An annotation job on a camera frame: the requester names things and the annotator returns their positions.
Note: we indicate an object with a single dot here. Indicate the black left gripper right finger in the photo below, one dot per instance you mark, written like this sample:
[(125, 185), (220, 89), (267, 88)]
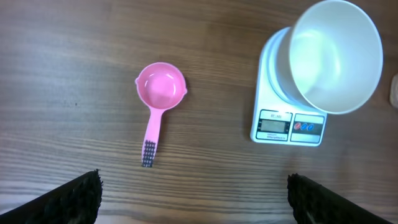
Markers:
[(314, 203)]

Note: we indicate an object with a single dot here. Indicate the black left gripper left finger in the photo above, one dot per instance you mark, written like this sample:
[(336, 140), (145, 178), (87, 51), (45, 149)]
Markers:
[(77, 201)]

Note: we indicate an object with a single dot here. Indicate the pink plastic measuring scoop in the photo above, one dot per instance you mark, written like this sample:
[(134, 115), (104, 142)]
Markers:
[(161, 86)]

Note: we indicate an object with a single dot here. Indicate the white digital kitchen scale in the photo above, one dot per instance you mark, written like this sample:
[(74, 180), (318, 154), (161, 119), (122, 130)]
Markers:
[(278, 118)]

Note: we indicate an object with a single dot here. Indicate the white bowl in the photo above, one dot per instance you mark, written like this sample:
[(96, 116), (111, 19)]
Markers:
[(331, 59)]

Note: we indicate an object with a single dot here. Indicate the clear plastic container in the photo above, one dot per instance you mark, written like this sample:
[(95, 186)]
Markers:
[(393, 97)]

